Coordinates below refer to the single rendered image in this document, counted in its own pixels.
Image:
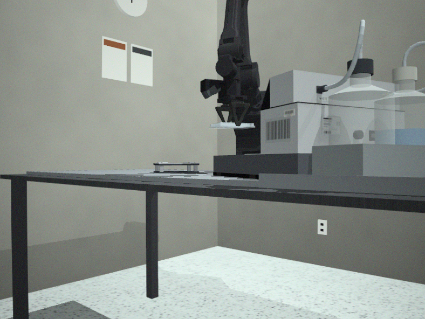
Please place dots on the white bottle with cap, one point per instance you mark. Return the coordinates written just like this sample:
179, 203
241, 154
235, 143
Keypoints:
409, 107

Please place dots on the grey flexible hose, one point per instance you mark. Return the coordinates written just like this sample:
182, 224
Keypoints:
357, 55

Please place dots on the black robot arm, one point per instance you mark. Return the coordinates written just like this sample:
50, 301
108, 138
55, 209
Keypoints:
234, 61

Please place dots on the clear plastic bottle with black cap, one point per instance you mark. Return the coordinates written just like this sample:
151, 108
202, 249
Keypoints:
361, 113

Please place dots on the white flexible hose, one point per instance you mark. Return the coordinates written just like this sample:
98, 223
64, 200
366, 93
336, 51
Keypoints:
406, 55

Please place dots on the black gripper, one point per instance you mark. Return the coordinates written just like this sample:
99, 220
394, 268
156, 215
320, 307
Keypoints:
230, 103

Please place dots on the white well plate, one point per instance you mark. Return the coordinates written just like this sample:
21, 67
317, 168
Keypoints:
231, 125

